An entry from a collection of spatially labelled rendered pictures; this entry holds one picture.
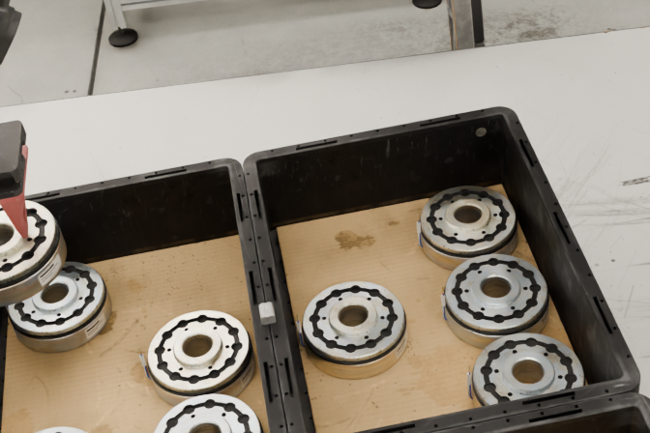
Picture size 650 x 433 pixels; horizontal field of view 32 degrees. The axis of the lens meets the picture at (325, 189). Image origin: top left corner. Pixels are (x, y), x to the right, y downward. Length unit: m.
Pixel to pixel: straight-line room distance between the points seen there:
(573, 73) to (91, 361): 0.84
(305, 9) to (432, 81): 1.52
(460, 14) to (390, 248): 0.71
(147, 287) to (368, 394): 0.29
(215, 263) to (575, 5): 2.00
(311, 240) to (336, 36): 1.82
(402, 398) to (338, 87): 0.69
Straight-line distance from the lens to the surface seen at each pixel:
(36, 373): 1.22
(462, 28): 1.89
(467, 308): 1.15
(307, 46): 3.03
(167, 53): 3.10
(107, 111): 1.74
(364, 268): 1.23
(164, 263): 1.28
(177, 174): 1.23
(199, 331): 1.15
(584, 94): 1.66
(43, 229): 1.05
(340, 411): 1.11
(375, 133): 1.24
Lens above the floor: 1.71
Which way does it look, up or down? 42 degrees down
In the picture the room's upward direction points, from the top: 8 degrees counter-clockwise
